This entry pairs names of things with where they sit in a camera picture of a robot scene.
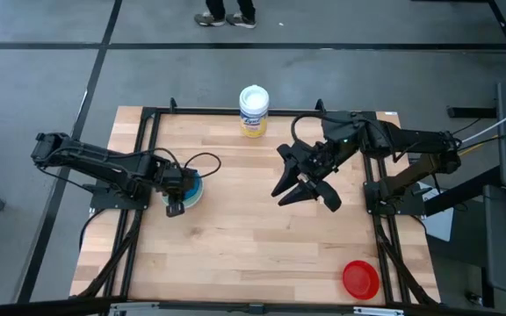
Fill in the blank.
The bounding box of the person's leg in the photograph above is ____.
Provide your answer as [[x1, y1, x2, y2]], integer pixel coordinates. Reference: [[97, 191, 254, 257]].
[[236, 0, 257, 18], [205, 0, 227, 17]]

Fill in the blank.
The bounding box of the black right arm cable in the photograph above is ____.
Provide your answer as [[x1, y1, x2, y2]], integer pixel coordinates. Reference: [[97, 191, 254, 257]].
[[290, 111, 356, 147]]

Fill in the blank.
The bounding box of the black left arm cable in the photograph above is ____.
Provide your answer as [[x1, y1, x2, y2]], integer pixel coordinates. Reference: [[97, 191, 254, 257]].
[[184, 151, 223, 179]]

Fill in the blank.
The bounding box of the black diagonal desk leg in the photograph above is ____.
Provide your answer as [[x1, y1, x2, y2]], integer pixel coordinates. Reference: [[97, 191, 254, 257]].
[[423, 164, 502, 217]]

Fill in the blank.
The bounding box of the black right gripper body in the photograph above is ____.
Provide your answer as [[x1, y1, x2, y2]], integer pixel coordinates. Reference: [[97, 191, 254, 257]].
[[278, 140, 346, 212]]

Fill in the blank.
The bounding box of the Lysol wipes canister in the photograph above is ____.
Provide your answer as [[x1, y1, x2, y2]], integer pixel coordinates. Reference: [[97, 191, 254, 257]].
[[238, 84, 271, 140]]

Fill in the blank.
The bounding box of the white cable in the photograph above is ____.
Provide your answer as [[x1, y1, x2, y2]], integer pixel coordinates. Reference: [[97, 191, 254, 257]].
[[460, 99, 506, 145]]

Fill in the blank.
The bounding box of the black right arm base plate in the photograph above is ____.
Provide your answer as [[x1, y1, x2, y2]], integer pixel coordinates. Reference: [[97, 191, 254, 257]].
[[363, 180, 426, 217]]

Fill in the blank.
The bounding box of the black aluminium table frame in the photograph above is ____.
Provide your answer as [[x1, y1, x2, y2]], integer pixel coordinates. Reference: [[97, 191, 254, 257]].
[[75, 97, 441, 308]]

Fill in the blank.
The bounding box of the blue round container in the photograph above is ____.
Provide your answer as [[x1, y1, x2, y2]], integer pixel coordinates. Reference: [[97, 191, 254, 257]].
[[161, 169, 205, 210]]

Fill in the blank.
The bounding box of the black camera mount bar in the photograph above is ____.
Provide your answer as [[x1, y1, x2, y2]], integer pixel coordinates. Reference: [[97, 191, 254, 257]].
[[0, 296, 506, 316]]

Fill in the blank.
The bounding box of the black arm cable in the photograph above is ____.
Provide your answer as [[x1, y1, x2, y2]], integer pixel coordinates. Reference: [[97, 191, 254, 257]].
[[290, 111, 356, 147], [184, 151, 223, 179]]

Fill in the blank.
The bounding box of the teal bowl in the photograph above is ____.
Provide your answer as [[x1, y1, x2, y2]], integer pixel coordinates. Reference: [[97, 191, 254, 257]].
[[181, 170, 203, 204]]

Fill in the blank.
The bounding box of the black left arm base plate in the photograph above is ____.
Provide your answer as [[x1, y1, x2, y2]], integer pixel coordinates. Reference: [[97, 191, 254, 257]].
[[89, 183, 152, 212]]

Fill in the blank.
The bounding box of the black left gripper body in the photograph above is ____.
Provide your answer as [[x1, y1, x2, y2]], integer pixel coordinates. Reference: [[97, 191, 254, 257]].
[[155, 161, 197, 219]]

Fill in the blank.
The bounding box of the person's shoe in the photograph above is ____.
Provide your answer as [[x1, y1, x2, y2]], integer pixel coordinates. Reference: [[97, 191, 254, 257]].
[[193, 11, 228, 28], [225, 11, 258, 30]]

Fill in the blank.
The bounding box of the black stand foot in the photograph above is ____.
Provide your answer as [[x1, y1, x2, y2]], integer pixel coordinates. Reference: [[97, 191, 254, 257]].
[[446, 104, 499, 119]]

